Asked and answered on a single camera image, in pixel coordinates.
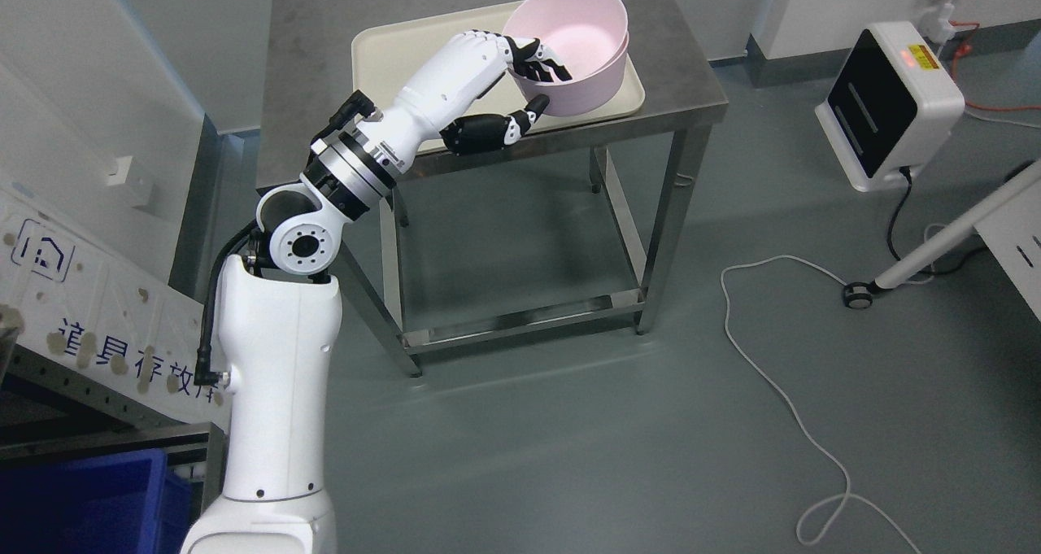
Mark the pink bowl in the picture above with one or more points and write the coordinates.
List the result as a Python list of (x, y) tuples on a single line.
[(590, 38), (596, 77)]

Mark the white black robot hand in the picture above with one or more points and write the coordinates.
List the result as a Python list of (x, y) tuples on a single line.
[(445, 87)]

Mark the white wall socket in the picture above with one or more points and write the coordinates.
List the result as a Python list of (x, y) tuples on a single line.
[(131, 182)]

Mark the metal shelf rack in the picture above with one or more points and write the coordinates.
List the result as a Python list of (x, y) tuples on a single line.
[(51, 413)]

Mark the white stand leg with caster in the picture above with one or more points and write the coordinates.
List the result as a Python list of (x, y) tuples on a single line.
[(1007, 220)]

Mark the white black box appliance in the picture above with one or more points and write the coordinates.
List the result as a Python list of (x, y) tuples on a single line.
[(892, 106)]

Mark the blue plastic bin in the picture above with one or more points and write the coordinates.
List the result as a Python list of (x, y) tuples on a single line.
[(128, 502)]

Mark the stainless steel table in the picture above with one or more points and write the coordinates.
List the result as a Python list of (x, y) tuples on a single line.
[(309, 72)]

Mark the beige plastic tray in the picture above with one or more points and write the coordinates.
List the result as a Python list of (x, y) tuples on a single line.
[(386, 57)]

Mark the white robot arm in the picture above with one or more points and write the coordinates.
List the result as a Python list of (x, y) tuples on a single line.
[(270, 322)]

